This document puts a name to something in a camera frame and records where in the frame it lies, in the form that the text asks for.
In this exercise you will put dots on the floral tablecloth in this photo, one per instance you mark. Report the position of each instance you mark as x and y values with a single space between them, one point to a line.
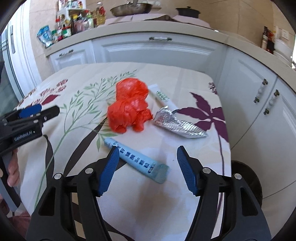
136 206

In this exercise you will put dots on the blue snack packet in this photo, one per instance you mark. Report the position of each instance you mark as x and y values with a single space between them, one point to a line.
45 36

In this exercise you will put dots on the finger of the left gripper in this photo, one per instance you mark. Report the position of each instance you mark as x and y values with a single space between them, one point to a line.
29 113
47 114

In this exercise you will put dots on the left cabinet door handle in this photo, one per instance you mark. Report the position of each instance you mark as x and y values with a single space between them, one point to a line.
260 91

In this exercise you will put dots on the right cabinet door handle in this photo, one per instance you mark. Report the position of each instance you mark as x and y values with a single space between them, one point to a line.
271 102

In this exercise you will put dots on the white stacked bowls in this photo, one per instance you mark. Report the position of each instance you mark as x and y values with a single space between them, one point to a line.
283 52

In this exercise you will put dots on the black trash bin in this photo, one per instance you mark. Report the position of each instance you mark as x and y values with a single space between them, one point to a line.
250 177

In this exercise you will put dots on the dark oil bottle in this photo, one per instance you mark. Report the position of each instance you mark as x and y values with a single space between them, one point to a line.
264 39

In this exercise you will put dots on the red seasoning package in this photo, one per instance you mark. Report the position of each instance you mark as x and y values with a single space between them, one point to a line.
270 42

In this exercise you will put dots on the person's left hand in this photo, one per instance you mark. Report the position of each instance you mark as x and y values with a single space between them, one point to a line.
13 170

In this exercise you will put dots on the black cooking pot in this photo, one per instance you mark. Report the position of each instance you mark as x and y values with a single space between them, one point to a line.
189 12

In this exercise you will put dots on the white condiment rack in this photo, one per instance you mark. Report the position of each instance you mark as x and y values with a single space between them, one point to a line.
71 21

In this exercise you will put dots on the cabinet door handle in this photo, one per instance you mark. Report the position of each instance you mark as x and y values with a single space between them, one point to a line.
271 102
260 91

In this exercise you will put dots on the light blue tube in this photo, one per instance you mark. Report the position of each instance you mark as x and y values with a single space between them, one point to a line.
147 166

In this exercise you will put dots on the red plastic bag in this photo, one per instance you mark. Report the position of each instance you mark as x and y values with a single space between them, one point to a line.
130 108

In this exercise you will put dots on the silver foil wrapper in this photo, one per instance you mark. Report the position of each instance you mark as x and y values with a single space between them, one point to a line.
167 120

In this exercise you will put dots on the white wall socket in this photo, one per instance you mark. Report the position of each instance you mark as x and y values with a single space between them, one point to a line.
285 34

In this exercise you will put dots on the steel wok pan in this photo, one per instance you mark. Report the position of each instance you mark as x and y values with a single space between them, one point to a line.
133 8

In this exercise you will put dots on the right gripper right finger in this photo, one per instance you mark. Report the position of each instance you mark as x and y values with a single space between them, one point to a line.
227 208

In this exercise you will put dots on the cooking oil bottle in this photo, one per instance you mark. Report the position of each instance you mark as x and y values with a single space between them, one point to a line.
100 14

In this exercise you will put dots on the small drawer handle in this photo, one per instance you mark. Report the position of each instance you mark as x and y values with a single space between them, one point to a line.
66 53

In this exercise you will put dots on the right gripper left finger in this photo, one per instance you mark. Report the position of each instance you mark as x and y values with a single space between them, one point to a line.
68 208

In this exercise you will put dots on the pink stove cover cloth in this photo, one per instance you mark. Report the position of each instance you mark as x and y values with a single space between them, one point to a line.
158 17

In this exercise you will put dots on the white green-print tube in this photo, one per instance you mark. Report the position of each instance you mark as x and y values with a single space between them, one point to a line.
162 98

